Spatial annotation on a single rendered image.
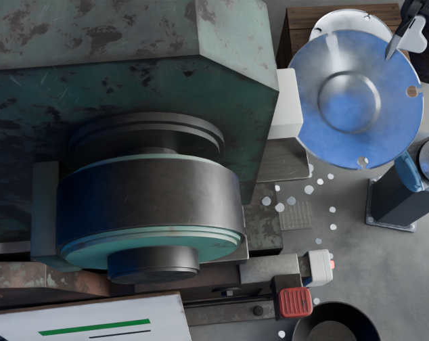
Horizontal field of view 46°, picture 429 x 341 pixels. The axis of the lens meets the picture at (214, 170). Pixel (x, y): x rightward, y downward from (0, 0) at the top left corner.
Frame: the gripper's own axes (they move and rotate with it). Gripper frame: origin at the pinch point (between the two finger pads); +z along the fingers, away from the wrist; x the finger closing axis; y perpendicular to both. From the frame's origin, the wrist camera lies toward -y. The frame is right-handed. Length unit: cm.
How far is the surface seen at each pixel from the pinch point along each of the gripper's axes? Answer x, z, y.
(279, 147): 6.7, 29.8, -9.7
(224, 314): 37, 106, -2
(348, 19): 86, 8, -18
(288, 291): -10, 50, 8
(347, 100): 2.2, 11.9, -1.7
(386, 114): 1.5, 10.5, 6.0
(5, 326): -21, 98, -46
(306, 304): -10, 50, 12
